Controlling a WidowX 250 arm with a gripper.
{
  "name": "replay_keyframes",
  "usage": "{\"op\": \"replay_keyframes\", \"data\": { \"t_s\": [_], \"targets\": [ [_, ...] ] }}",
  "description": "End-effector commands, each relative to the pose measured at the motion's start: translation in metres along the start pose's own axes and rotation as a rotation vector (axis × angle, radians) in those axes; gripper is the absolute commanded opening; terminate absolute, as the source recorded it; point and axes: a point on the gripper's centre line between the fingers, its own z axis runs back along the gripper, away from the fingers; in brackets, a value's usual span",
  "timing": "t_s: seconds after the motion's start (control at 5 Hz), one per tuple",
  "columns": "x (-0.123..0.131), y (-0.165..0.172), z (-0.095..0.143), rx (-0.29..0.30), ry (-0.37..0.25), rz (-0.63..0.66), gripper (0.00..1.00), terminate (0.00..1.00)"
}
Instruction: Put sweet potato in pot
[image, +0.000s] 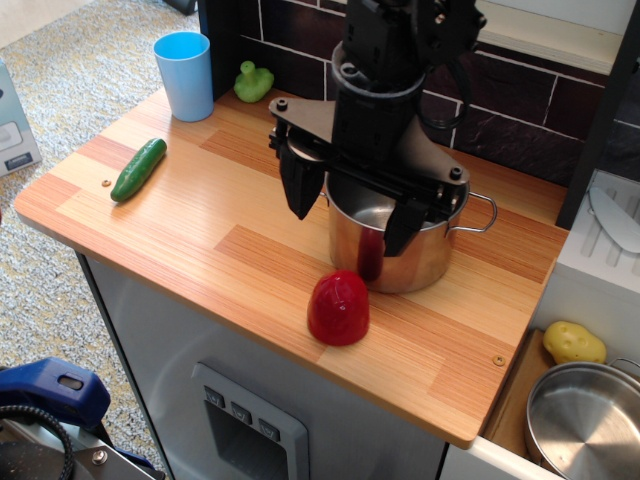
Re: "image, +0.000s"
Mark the black gripper with plate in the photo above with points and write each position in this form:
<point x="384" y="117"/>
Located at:
<point x="373" y="134"/>

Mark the grey toy kitchen cabinet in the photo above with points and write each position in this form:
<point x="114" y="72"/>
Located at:
<point x="222" y="406"/>

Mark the steel pot with handles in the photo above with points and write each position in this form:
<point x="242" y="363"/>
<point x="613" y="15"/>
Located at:
<point x="357" y="220"/>

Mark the yellow toy potato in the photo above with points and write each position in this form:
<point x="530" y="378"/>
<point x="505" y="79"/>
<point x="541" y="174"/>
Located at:
<point x="571" y="342"/>

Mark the light green toy vegetable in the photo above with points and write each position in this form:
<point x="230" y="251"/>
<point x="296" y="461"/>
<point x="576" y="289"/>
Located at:
<point x="253" y="83"/>

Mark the red toy sweet potato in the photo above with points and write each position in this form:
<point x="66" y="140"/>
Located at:
<point x="338" y="312"/>

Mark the white dish rack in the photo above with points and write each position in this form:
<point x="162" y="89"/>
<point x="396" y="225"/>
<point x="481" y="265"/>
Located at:
<point x="589" y="253"/>

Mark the light blue plastic cup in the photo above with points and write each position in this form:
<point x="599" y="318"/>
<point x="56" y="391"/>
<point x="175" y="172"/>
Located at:
<point x="184" y="63"/>

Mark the blue clamp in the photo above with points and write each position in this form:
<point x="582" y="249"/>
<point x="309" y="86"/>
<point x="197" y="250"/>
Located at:
<point x="51" y="426"/>

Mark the white grey box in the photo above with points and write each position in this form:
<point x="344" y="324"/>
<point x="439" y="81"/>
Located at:
<point x="18" y="145"/>

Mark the steel pot in sink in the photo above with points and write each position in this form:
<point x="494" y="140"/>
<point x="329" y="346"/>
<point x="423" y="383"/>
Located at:
<point x="582" y="422"/>

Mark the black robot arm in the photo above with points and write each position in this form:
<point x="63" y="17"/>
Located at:
<point x="395" y="42"/>

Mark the light wooden shelf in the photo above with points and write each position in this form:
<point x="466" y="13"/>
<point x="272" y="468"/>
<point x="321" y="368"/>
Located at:
<point x="549" y="37"/>

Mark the green toy cucumber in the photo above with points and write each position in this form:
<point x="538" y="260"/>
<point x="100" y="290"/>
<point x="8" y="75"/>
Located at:
<point x="138" y="170"/>

